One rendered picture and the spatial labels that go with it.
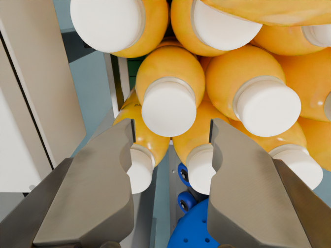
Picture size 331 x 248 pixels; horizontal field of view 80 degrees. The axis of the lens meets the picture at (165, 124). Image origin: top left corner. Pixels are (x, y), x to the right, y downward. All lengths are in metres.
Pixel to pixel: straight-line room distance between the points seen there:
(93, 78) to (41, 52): 1.16
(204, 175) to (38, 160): 0.14
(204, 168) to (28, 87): 0.15
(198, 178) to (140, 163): 0.05
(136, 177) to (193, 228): 0.19
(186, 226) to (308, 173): 0.21
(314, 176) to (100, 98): 1.30
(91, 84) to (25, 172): 1.20
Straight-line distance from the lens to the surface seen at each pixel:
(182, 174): 0.35
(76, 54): 0.34
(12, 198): 2.05
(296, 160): 0.19
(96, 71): 1.35
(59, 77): 0.23
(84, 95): 1.43
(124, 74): 0.34
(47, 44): 0.22
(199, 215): 0.36
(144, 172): 0.17
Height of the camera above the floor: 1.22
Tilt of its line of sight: 61 degrees down
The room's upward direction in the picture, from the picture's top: 175 degrees counter-clockwise
